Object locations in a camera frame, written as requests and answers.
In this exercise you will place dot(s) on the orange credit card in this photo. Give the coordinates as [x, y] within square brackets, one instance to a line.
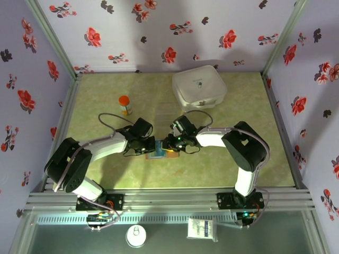
[174, 155]

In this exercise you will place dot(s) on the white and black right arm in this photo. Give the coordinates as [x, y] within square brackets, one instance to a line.
[212, 137]

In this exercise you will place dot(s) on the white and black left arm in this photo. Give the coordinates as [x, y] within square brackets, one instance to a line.
[106, 148]

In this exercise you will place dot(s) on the orange-capped pill bottle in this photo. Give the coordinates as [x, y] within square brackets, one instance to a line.
[125, 104]

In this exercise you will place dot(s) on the white fabric medicine bag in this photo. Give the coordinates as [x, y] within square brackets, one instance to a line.
[198, 84]

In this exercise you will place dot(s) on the white printed packet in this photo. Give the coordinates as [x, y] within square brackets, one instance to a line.
[201, 229]

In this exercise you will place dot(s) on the white pull-tab can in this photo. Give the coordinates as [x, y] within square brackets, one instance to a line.
[136, 236]

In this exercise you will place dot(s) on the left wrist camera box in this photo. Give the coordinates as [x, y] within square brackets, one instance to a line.
[141, 127]

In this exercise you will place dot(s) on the aluminium front rail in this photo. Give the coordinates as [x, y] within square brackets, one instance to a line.
[172, 198]

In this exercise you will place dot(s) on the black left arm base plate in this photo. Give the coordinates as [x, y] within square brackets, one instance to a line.
[116, 202]

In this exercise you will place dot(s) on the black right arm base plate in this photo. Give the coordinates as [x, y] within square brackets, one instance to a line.
[225, 201]

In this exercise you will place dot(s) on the aluminium side rail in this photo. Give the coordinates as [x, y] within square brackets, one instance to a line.
[66, 116]
[283, 132]

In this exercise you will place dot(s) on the aluminium corner post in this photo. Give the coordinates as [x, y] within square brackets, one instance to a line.
[282, 39]
[54, 39]

